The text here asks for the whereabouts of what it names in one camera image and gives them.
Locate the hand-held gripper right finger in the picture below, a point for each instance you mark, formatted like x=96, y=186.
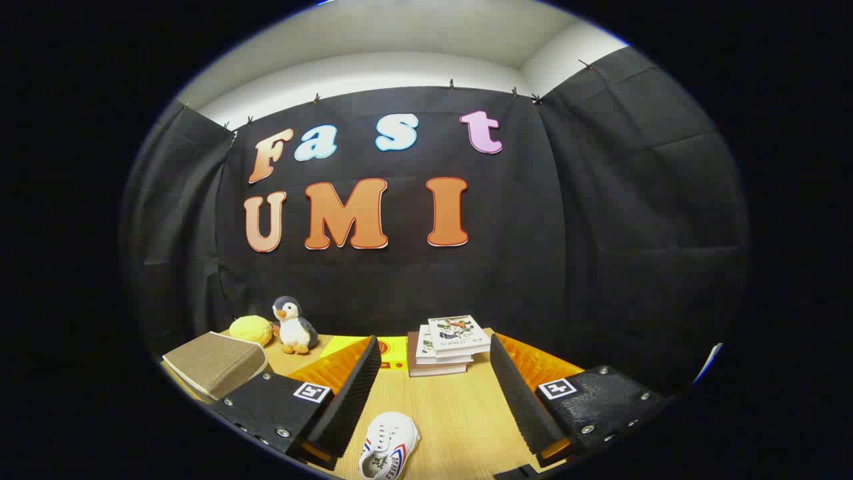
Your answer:
x=520, y=393

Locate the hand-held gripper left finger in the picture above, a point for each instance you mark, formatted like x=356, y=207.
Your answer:
x=356, y=393

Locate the white canvas shoe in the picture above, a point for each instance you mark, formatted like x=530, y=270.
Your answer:
x=390, y=433

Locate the brown fabric storage box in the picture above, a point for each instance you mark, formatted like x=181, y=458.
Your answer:
x=213, y=363

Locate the yellow book red label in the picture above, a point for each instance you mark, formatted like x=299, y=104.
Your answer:
x=393, y=350

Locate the brown cover book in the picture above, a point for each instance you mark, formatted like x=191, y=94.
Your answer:
x=433, y=370

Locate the white book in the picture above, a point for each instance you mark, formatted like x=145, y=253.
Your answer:
x=424, y=343

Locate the white book flower cover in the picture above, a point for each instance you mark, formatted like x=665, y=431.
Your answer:
x=456, y=331

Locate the penguin plush toy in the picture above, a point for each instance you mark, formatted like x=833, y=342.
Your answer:
x=293, y=330

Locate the yellow round plush toy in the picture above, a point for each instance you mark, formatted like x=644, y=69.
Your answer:
x=250, y=330

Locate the black backdrop cloth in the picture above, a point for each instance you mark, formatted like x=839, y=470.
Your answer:
x=533, y=233

